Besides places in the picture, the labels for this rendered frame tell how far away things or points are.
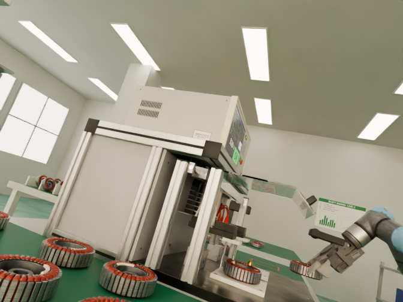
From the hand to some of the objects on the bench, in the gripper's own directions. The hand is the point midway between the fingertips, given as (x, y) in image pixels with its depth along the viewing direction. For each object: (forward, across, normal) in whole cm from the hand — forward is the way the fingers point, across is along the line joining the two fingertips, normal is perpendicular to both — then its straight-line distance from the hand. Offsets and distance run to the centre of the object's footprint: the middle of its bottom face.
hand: (304, 269), depth 93 cm
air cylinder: (+26, -24, +23) cm, 42 cm away
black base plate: (+20, -12, +11) cm, 25 cm away
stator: (+40, -55, +38) cm, 78 cm away
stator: (+16, -24, +12) cm, 31 cm away
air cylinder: (+25, +1, +23) cm, 34 cm away
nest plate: (+17, -24, +11) cm, 31 cm away
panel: (+32, -11, +32) cm, 46 cm away
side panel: (+43, -44, +42) cm, 74 cm away
